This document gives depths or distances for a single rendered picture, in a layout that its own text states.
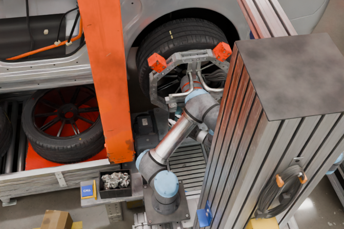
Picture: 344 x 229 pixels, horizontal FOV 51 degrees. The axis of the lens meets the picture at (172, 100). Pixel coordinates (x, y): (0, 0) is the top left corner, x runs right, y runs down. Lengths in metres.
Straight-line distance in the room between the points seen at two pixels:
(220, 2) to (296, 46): 1.35
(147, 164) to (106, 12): 0.77
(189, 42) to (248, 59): 1.34
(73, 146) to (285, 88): 1.93
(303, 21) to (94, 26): 1.53
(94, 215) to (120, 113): 1.10
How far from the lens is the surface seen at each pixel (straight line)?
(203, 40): 2.21
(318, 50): 0.95
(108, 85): 1.78
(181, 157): 2.96
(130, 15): 2.20
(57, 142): 2.59
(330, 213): 3.11
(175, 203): 1.91
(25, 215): 2.97
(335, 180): 3.07
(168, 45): 2.20
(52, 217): 2.71
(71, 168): 2.60
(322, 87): 0.87
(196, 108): 1.68
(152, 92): 2.33
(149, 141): 2.63
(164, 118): 2.97
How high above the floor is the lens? 2.62
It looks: 51 degrees down
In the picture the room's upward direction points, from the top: 3 degrees clockwise
